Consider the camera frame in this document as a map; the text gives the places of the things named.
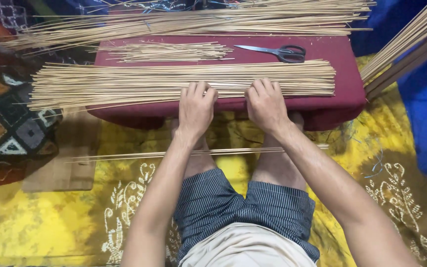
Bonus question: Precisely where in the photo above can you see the person's left hand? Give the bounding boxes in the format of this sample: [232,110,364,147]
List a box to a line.
[178,80,219,141]

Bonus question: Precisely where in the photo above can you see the person's right hand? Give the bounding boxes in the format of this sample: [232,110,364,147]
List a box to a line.
[245,78,292,135]

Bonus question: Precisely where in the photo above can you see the wide layer of bamboo sticks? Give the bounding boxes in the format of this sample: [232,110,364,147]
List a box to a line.
[26,59,337,112]

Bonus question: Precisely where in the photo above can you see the thin bundle of bamboo sticks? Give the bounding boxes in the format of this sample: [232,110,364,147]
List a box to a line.
[65,144,330,164]

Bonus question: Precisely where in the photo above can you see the person's legs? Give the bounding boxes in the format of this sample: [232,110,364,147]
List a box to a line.
[171,111,307,192]

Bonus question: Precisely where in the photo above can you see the small pile of short sticks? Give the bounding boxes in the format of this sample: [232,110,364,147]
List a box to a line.
[91,42,235,64]

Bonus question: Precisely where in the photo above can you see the maroon cushion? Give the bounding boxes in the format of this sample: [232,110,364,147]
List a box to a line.
[86,33,368,131]

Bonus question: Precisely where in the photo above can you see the long heap of bamboo sticks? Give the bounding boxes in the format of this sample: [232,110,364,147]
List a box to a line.
[0,0,377,52]

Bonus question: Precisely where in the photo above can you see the striped dark shorts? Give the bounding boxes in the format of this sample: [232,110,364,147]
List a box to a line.
[173,168,321,263]

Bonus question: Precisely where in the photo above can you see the wooden board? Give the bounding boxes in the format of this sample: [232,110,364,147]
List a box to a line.
[21,108,102,193]

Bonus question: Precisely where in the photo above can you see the beige shirt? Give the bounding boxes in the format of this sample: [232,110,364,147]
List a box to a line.
[178,222,317,267]

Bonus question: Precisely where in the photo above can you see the slanted bundle of bamboo sticks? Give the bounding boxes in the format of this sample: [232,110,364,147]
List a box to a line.
[360,0,427,100]

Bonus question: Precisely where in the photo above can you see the blue cloth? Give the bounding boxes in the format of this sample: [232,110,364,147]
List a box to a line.
[349,0,427,178]

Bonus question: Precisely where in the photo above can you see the yellow batik floor cloth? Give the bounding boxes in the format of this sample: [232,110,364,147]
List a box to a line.
[0,56,427,267]

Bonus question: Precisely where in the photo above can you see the patterned patchwork cloth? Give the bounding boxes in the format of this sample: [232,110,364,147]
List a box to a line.
[0,7,95,190]

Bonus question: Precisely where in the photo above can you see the black-handled scissors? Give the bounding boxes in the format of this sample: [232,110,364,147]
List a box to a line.
[234,44,307,64]

